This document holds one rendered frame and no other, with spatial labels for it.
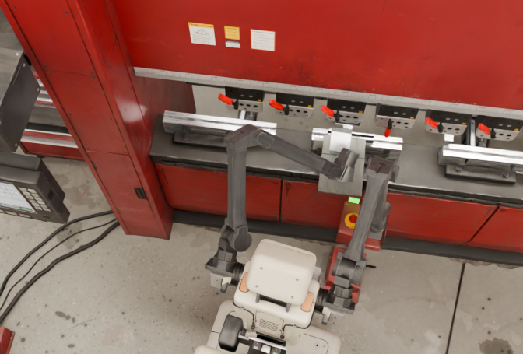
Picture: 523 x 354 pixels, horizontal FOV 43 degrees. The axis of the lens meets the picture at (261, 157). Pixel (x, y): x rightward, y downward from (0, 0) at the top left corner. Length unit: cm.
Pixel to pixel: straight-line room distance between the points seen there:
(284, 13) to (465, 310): 214
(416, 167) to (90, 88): 145
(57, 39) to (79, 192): 190
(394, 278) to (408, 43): 177
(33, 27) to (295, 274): 113
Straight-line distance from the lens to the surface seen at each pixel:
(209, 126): 292
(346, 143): 286
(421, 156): 303
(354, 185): 278
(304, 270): 223
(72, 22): 209
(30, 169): 228
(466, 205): 313
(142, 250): 376
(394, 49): 229
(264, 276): 225
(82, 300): 376
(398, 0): 209
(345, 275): 237
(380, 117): 265
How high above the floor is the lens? 352
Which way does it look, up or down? 64 degrees down
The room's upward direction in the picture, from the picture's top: 1 degrees counter-clockwise
